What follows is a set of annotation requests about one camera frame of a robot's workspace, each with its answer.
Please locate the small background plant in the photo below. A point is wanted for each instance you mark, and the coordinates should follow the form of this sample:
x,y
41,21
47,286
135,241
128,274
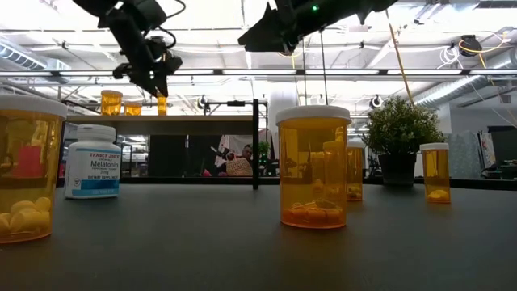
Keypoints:
x,y
264,148

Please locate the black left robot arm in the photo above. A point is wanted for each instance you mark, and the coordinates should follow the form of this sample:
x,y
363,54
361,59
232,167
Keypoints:
x,y
93,5

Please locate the black table mat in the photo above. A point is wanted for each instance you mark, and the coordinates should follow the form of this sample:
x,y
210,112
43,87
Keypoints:
x,y
202,250

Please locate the raised black shelf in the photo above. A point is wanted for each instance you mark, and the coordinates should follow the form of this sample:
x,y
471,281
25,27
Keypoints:
x,y
194,125

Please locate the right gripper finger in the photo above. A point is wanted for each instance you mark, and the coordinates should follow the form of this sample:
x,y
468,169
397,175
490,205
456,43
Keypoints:
x,y
274,32

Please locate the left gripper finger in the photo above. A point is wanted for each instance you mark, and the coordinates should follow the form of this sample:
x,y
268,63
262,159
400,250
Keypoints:
x,y
135,74
147,56

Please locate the green potted plant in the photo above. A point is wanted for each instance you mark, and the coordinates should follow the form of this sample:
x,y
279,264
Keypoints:
x,y
398,129

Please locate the silver ventilation duct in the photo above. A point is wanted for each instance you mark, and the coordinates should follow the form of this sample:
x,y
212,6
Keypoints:
x,y
456,87
24,56

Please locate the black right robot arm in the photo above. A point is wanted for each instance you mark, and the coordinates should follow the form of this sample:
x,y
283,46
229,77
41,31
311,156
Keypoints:
x,y
375,5

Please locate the person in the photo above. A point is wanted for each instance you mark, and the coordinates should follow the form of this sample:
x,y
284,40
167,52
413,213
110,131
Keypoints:
x,y
247,151

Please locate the dark monitor screen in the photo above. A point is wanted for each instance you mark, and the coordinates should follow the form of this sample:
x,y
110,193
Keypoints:
x,y
505,143

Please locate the large amber pill bottle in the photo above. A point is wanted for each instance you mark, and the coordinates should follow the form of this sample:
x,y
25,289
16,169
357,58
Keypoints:
x,y
313,169
132,110
358,169
111,104

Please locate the white Melatonin supplement bottle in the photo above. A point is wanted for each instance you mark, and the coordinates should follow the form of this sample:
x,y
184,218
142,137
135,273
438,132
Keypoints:
x,y
93,167

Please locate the woven basket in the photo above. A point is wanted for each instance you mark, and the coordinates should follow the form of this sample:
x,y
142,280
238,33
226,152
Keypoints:
x,y
239,167

